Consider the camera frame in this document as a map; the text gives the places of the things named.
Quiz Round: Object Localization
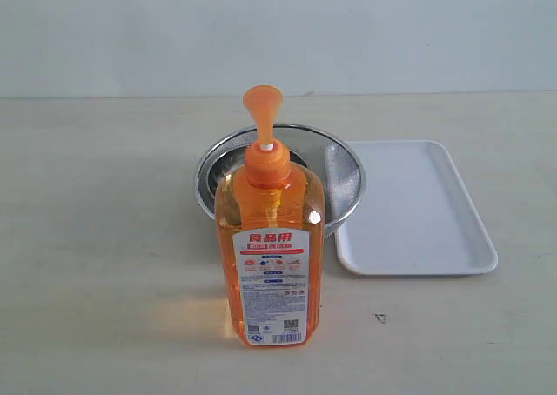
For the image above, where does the large steel mesh basin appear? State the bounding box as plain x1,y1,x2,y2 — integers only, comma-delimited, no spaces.
194,124,366,237

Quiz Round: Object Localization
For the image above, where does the white plastic tray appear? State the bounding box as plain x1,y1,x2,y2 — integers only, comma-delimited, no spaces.
335,140,499,276

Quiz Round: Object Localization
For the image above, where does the orange pump soap bottle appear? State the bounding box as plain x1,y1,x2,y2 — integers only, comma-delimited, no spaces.
215,85,325,348

